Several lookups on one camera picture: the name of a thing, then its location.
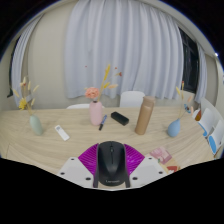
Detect black rectangular case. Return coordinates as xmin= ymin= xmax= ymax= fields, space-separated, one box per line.
xmin=110 ymin=111 xmax=130 ymax=127

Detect black computer mouse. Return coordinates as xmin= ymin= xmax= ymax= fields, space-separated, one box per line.
xmin=96 ymin=140 xmax=128 ymax=187

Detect tan insulated drink bottle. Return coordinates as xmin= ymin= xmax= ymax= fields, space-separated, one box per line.
xmin=134 ymin=95 xmax=156 ymax=136

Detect white remote control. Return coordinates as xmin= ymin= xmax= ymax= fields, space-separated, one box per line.
xmin=54 ymin=124 xmax=71 ymax=142

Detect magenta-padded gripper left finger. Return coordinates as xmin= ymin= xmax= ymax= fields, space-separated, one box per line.
xmin=57 ymin=143 xmax=100 ymax=189

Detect dark window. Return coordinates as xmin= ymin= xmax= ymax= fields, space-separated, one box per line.
xmin=6 ymin=36 xmax=21 ymax=98
xmin=178 ymin=28 xmax=200 ymax=94

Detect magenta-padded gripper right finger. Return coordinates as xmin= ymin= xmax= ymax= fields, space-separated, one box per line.
xmin=123 ymin=143 xmax=168 ymax=189

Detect narrow white curtain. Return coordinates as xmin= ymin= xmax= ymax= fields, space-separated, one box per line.
xmin=10 ymin=14 xmax=44 ymax=107
xmin=194 ymin=43 xmax=208 ymax=104

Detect black and blue marker pen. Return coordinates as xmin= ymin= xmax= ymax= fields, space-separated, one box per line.
xmin=98 ymin=114 xmax=108 ymax=131

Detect pink vase with dried flowers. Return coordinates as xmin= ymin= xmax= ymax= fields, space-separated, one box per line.
xmin=83 ymin=63 xmax=124 ymax=127

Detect blue vase with dried flowers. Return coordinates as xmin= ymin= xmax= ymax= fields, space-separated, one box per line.
xmin=166 ymin=80 xmax=195 ymax=138

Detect green vase with yellow flowers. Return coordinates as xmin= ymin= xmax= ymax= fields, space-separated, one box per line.
xmin=12 ymin=76 xmax=44 ymax=137

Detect white chair with blue seat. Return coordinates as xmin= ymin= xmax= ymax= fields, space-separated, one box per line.
xmin=198 ymin=107 xmax=216 ymax=138
xmin=207 ymin=119 xmax=224 ymax=156

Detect wide white curtain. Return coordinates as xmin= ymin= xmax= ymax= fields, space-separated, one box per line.
xmin=63 ymin=0 xmax=185 ymax=100

